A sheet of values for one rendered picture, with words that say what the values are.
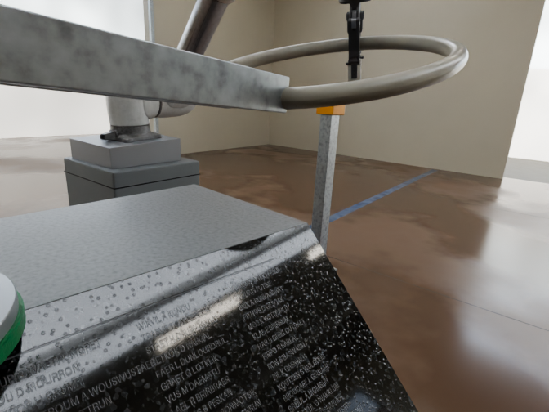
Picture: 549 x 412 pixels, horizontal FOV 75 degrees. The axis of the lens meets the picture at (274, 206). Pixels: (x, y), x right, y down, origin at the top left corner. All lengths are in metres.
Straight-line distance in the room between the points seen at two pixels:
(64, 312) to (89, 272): 0.07
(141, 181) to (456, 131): 5.94
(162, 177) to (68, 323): 1.12
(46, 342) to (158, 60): 0.30
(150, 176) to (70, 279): 1.02
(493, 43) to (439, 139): 1.58
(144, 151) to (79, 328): 1.12
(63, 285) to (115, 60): 0.26
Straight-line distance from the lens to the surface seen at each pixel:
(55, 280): 0.49
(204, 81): 0.42
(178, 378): 0.45
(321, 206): 2.22
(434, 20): 7.09
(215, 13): 1.45
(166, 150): 1.56
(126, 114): 1.55
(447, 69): 0.60
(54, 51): 0.33
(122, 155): 1.46
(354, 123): 7.41
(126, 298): 0.46
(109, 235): 0.60
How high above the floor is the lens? 1.08
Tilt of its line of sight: 17 degrees down
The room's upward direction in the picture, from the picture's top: 3 degrees clockwise
